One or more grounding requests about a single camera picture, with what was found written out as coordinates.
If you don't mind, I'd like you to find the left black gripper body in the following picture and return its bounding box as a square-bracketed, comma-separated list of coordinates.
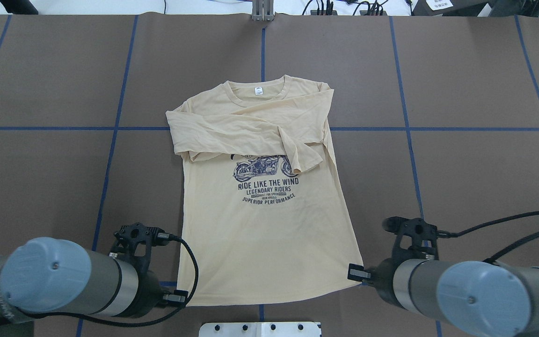
[129, 264, 163, 318]

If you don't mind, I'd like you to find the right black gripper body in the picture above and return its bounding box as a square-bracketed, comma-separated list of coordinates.
[368, 260, 397, 300]

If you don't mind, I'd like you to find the aluminium frame post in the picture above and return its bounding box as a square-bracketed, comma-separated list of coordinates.
[251, 0, 275, 22]

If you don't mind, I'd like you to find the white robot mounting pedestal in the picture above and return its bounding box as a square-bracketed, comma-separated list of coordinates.
[198, 322, 322, 337]

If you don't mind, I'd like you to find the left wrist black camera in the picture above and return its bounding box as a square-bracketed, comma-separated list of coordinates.
[109, 222, 179, 275]

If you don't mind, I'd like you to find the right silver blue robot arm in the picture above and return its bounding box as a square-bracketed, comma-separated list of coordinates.
[347, 258, 539, 337]

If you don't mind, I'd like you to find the cream long-sleeve printed t-shirt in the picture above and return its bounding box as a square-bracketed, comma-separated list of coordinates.
[165, 75, 363, 307]

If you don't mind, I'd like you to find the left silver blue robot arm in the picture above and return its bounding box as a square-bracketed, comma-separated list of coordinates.
[0, 237, 195, 337]

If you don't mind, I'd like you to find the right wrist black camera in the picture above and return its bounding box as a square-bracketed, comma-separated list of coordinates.
[381, 216, 440, 263]

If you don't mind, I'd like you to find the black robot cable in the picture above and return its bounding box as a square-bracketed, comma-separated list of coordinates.
[0, 236, 200, 334]

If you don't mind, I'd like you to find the orange black usb hub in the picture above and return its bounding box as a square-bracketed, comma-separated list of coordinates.
[355, 0, 386, 16]
[305, 0, 337, 16]

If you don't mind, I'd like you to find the wrist black camera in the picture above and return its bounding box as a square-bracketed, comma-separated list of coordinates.
[109, 222, 179, 275]
[381, 216, 440, 263]

